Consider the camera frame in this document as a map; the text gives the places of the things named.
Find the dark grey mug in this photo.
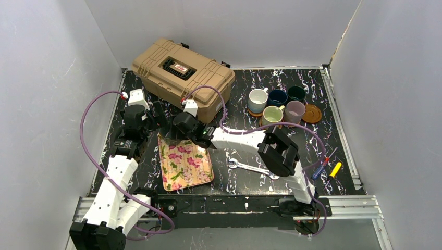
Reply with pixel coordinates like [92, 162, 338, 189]
[162, 133, 181, 146]

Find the ringed orange wooden coaster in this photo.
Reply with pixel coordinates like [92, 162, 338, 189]
[302, 104, 322, 123]

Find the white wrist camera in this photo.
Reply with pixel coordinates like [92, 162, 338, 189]
[181, 99, 198, 117]
[120, 89, 150, 112]

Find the light orange wooden coaster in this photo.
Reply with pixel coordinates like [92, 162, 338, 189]
[247, 108, 263, 117]

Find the dark teal mug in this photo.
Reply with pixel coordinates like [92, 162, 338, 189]
[286, 86, 306, 103]

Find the red blue screwdriver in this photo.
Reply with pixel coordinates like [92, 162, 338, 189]
[311, 147, 338, 181]

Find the tan plastic toolbox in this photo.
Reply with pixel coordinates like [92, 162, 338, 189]
[132, 38, 236, 123]

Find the navy blue mug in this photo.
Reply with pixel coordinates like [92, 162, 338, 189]
[267, 89, 288, 107]

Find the lilac mug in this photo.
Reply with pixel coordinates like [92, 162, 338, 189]
[283, 101, 306, 124]

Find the yellow blue screwdriver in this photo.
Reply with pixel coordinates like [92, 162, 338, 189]
[329, 162, 342, 179]

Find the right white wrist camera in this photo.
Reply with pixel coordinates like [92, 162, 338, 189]
[181, 99, 198, 117]

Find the silver double-ended wrench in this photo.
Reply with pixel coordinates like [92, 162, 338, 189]
[228, 158, 280, 180]

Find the white mug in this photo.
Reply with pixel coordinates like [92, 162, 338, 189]
[247, 87, 268, 114]

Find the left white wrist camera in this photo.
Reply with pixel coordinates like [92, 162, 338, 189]
[120, 89, 150, 112]

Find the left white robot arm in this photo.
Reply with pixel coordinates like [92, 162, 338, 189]
[69, 99, 171, 249]

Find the pale green mug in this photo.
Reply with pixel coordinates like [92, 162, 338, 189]
[262, 105, 285, 122]

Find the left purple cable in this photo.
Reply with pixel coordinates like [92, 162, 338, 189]
[80, 91, 176, 241]

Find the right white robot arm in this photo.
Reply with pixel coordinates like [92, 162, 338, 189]
[166, 112, 315, 204]

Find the ringed brown wooden coaster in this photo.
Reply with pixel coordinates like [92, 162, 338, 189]
[259, 117, 283, 129]

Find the floral serving tray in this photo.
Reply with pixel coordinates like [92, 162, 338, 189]
[158, 135, 214, 192]

